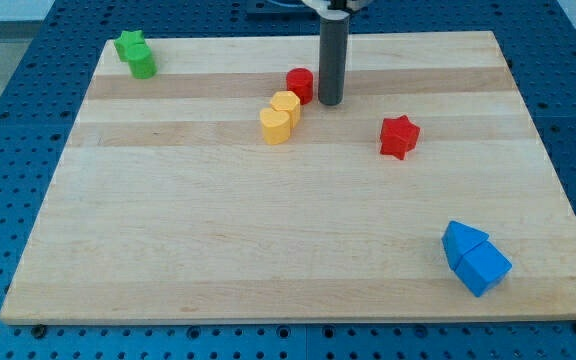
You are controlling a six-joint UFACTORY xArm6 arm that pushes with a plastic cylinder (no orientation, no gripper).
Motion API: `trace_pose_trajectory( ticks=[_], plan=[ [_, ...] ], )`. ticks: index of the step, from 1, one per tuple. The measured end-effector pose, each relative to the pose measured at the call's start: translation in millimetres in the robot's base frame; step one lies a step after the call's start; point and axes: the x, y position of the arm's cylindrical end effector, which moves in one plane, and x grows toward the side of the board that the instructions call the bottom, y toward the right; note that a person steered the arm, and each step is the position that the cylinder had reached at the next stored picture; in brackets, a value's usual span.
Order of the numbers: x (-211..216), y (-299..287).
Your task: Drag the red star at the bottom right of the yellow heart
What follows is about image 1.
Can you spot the yellow hexagon block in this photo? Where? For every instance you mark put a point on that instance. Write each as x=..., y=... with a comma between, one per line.
x=289, y=102

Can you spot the green cylinder block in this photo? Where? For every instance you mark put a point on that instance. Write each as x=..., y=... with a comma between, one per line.
x=141, y=61

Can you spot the yellow heart block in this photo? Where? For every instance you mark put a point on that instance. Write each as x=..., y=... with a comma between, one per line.
x=276, y=125

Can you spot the red cylinder block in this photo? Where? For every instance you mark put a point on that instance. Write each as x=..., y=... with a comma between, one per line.
x=301, y=82

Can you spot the red star block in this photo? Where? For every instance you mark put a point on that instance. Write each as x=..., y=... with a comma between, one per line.
x=398, y=136

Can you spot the blue cube block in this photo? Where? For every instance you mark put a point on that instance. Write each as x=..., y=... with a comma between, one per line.
x=482, y=268

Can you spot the wooden board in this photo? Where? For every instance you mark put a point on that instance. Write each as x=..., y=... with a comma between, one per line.
x=167, y=206

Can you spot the green star block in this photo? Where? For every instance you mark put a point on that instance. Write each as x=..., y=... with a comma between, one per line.
x=126, y=40

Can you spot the blue triangle block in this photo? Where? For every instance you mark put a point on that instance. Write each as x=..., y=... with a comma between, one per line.
x=458, y=239

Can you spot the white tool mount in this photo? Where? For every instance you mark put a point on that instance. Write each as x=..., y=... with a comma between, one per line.
x=335, y=9

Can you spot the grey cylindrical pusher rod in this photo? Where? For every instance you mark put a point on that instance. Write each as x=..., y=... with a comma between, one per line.
x=332, y=59

